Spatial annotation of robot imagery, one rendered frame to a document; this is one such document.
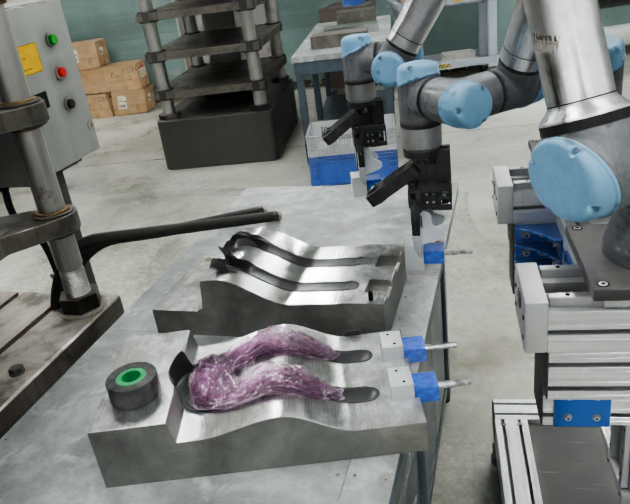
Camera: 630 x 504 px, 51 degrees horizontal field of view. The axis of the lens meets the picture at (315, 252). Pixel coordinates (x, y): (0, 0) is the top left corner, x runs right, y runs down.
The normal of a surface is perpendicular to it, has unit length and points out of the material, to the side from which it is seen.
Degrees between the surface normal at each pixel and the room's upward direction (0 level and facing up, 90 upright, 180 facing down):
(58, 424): 0
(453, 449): 0
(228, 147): 90
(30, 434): 0
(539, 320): 90
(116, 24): 90
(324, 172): 91
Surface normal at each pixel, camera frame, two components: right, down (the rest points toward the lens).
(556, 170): -0.84, 0.42
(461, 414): -0.12, -0.90
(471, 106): 0.45, 0.33
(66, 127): 0.96, 0.00
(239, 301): -0.26, 0.44
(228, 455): 0.03, 0.43
